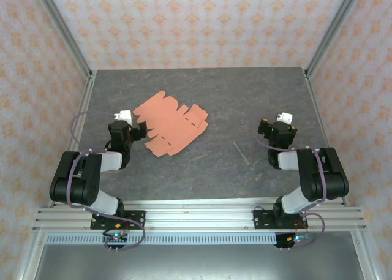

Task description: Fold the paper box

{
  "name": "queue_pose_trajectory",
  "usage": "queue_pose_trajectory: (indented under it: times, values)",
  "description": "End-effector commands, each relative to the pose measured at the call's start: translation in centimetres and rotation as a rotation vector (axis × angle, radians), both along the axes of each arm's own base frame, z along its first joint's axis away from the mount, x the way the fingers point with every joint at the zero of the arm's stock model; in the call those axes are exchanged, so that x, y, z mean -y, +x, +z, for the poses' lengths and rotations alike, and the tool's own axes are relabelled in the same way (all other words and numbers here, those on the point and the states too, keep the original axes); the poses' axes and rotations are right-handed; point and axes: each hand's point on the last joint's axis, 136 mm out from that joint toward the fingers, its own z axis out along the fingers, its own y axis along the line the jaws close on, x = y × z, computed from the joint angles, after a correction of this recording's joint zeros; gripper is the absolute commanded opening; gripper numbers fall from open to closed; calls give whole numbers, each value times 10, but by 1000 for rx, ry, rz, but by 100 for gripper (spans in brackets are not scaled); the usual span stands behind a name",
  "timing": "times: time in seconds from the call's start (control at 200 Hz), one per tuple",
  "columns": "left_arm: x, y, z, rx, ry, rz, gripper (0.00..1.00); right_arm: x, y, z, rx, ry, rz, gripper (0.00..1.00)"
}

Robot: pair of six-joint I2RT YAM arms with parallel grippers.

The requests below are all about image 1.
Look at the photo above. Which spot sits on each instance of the orange paper box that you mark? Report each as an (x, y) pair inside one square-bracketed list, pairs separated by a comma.
[(171, 120)]

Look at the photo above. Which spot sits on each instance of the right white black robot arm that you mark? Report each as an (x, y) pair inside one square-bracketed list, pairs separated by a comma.
[(335, 176)]

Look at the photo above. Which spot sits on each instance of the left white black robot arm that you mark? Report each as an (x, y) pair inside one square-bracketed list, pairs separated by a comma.
[(88, 182)]

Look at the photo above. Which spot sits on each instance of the thin green strip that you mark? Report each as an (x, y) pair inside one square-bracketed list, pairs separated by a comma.
[(241, 152)]

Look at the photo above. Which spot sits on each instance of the right small circuit board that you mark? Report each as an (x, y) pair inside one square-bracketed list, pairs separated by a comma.
[(301, 237)]

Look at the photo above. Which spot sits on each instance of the small circuit board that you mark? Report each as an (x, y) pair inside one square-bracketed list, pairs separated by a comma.
[(118, 238), (301, 237)]

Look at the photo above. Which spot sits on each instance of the left small circuit board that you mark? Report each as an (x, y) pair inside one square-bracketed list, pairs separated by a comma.
[(118, 238)]

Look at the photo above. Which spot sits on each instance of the grey metal shelf panel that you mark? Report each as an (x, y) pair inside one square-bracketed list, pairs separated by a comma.
[(199, 261)]

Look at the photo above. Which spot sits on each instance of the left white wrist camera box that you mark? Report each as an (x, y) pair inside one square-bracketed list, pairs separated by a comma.
[(124, 115)]

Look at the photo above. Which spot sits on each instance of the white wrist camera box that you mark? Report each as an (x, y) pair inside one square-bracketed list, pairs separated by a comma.
[(286, 117), (124, 115)]

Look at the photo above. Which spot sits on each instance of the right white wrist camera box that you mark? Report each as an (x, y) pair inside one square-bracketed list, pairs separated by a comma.
[(286, 117)]

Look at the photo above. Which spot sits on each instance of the aluminium table side rail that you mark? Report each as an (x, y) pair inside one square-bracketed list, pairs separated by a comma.
[(313, 93), (87, 93)]

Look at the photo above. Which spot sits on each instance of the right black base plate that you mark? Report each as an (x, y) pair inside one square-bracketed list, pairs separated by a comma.
[(263, 220)]

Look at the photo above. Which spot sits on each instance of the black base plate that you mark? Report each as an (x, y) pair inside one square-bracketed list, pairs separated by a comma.
[(263, 220), (137, 220)]

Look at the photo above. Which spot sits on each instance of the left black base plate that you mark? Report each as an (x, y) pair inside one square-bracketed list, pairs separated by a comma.
[(137, 220)]

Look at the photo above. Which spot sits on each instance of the aluminium mounting rail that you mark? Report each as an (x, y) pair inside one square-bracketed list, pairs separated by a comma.
[(199, 218)]

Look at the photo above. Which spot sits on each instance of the aluminium frame post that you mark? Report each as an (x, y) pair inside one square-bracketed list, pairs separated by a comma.
[(63, 28), (335, 28)]

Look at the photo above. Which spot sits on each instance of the aluminium frame leg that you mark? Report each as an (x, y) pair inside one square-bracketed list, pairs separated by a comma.
[(30, 261), (364, 258)]

